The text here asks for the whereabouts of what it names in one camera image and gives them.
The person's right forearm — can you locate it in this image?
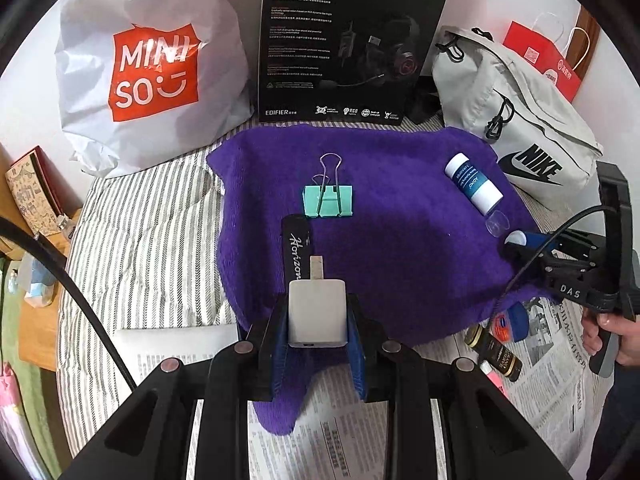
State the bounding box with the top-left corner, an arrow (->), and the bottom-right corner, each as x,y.
587,360 -> 636,480

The green cloth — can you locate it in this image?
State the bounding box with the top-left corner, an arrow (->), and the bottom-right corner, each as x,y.
0,260 -> 56,461

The person's right hand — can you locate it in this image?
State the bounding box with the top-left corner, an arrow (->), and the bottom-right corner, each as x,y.
581,307 -> 640,367

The light blue white box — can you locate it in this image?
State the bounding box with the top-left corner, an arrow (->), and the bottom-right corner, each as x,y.
20,255 -> 58,308

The red Haidilao paper bag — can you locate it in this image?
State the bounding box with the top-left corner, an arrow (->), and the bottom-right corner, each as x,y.
502,10 -> 601,106

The newspaper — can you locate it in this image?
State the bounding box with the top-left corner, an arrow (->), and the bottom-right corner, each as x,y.
120,295 -> 616,480

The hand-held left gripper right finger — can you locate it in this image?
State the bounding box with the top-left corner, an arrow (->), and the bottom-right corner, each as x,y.
347,294 -> 573,480

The clear plastic cup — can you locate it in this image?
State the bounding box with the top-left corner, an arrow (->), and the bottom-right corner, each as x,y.
484,210 -> 510,237

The white plastic shopping bag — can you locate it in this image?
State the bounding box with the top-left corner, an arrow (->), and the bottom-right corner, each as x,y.
54,0 -> 253,179

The black gold battery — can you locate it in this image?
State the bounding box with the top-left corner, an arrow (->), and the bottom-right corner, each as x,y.
464,324 -> 523,378

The grey waist bag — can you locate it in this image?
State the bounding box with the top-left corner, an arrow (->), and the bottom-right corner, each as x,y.
407,26 -> 604,212

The purple towel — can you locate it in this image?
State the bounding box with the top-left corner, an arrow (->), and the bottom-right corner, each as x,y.
206,126 -> 556,436

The green binder clip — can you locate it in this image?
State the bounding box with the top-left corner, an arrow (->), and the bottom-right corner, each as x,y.
302,152 -> 356,219

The pink highlighter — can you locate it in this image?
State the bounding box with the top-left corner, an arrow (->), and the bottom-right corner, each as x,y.
479,362 -> 510,398

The black headset box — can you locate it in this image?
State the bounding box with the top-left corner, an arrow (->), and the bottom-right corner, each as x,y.
257,0 -> 449,124

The black cable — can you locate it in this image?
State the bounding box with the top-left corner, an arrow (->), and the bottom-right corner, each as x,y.
480,204 -> 608,333
0,217 -> 138,391

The patterned book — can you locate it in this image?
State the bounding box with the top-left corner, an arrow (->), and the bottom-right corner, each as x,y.
5,146 -> 66,236

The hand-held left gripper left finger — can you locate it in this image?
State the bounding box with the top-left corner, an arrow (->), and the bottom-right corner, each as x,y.
60,296 -> 291,480

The white charger plug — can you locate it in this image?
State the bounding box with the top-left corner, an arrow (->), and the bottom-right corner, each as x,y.
287,255 -> 348,348

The pink cloth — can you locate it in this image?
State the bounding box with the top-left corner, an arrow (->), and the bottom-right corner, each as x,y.
0,360 -> 31,461

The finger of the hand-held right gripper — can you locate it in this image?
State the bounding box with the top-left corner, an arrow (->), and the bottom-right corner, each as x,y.
501,245 -> 553,273
507,230 -> 568,252

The blue round jar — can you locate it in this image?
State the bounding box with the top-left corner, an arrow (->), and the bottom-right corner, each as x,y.
492,302 -> 530,343

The white blue bottle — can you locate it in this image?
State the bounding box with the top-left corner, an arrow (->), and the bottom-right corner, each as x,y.
444,152 -> 502,214

